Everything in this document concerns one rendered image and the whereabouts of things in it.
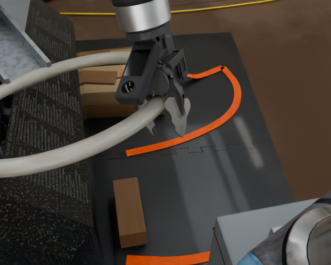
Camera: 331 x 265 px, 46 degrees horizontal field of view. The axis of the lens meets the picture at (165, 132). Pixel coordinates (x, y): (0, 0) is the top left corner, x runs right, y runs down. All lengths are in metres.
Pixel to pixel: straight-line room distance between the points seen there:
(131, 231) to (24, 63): 0.93
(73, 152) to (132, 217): 1.20
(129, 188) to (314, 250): 1.45
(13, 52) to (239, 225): 0.76
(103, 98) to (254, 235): 1.50
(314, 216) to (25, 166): 0.43
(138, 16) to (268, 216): 0.59
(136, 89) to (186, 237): 1.34
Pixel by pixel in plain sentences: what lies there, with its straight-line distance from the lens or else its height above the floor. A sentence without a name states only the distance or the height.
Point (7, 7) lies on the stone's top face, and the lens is 1.92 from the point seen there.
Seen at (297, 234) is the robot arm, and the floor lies 1.23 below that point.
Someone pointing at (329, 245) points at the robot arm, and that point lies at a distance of 0.49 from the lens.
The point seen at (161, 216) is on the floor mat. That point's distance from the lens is 1.95.
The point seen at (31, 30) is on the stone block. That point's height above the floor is 0.78.
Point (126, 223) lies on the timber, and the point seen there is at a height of 0.14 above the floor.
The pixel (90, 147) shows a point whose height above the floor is 1.22.
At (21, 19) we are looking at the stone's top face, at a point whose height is 0.80.
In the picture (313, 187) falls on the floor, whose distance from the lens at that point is 2.19.
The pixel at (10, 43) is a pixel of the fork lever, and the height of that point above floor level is 1.04.
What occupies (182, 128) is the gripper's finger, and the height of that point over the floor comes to 1.17.
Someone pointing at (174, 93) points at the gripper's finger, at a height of 1.24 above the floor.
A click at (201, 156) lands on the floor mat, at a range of 2.17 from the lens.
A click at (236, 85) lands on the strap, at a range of 2.61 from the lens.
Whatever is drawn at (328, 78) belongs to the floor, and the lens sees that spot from 2.88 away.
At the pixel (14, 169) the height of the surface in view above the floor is 1.20.
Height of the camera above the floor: 1.69
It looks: 47 degrees down
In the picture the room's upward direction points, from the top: straight up
